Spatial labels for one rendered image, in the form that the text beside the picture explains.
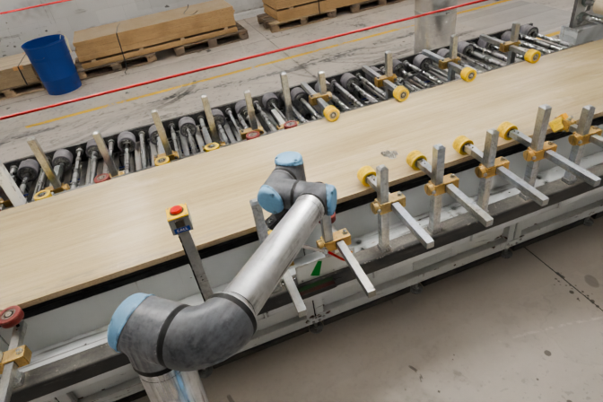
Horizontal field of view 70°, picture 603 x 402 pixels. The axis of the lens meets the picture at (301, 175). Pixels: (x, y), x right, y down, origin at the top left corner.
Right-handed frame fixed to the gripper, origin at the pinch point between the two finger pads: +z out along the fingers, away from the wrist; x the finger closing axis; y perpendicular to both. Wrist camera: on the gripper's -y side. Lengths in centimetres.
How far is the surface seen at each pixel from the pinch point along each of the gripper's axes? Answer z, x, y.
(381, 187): -6.0, 6.0, 37.7
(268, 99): 15, 155, 31
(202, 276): 6.8, 5.9, -36.9
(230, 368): 98, 27, -44
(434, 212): 17, 6, 62
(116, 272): 8, 26, -69
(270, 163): 9, 69, 8
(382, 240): 22.1, 5.7, 37.2
